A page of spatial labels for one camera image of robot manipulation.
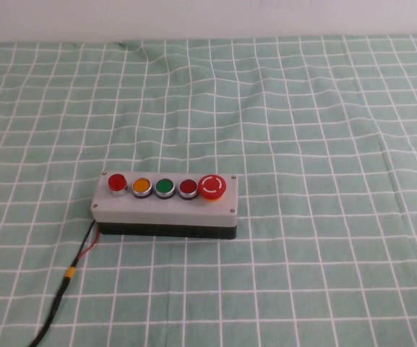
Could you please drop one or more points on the grey black button control box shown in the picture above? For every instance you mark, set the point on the grey black button control box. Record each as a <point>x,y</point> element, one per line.
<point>164,213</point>

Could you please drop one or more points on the red mushroom emergency stop button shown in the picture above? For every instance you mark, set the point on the red mushroom emergency stop button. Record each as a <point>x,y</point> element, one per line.
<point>212,186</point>

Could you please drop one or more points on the yellow push button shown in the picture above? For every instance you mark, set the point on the yellow push button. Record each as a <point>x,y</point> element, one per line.
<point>141,186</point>

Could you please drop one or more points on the green push button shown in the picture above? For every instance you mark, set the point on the green push button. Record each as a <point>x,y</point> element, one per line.
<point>164,186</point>

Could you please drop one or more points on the dark red push button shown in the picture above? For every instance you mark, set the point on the dark red push button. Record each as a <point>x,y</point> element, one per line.
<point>188,187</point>

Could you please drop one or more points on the red indicator lamp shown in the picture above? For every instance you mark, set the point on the red indicator lamp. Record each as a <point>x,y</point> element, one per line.
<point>117,181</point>

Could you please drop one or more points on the green white checked tablecloth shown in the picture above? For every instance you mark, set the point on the green white checked tablecloth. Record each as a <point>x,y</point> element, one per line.
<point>302,144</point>

